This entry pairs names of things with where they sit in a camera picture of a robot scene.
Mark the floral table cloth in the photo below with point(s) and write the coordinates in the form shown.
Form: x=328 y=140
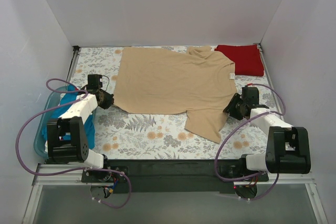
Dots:
x=133 y=136

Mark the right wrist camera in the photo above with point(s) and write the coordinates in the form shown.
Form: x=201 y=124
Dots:
x=250 y=94

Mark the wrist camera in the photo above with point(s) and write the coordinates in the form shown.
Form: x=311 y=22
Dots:
x=94 y=82
x=250 y=94

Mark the aluminium frame rail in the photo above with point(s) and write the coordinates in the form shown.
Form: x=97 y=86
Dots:
x=74 y=177

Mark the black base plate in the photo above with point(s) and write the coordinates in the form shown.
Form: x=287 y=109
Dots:
x=169 y=175

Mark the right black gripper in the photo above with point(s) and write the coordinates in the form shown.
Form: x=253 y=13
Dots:
x=233 y=107

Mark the beige t shirt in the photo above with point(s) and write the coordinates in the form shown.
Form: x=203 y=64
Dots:
x=161 y=81

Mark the folded red t shirt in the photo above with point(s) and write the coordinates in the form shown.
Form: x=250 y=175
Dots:
x=247 y=59

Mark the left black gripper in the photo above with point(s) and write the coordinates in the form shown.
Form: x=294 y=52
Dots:
x=107 y=100

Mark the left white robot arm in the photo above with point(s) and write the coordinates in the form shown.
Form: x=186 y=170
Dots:
x=67 y=140

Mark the teal plastic basket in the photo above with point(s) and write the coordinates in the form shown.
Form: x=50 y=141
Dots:
x=39 y=141

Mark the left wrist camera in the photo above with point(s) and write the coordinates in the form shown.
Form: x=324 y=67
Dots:
x=94 y=82

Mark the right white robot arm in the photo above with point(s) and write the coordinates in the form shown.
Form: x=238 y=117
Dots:
x=287 y=150

